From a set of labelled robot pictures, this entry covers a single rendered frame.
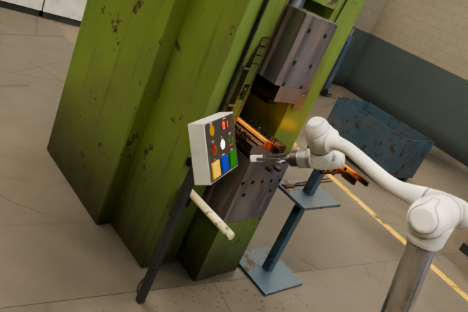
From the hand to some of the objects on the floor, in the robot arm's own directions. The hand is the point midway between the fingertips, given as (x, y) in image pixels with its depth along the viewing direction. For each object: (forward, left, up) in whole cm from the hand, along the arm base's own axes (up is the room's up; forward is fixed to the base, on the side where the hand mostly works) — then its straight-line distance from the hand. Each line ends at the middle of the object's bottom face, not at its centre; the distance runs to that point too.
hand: (257, 158), depth 214 cm
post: (+21, +15, -107) cm, 110 cm away
